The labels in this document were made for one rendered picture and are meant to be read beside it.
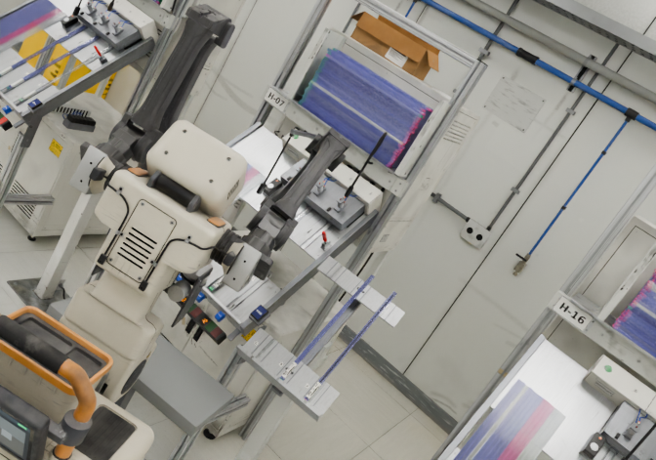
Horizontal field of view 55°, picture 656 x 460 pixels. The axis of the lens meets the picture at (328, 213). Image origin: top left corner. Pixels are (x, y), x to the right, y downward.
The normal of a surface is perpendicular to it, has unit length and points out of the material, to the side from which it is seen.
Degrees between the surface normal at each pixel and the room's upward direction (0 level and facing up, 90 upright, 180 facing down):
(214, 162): 48
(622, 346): 90
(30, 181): 91
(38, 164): 90
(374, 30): 80
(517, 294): 90
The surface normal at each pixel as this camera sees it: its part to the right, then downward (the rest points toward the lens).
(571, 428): 0.02, -0.59
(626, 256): -0.48, 0.00
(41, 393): -0.21, 0.23
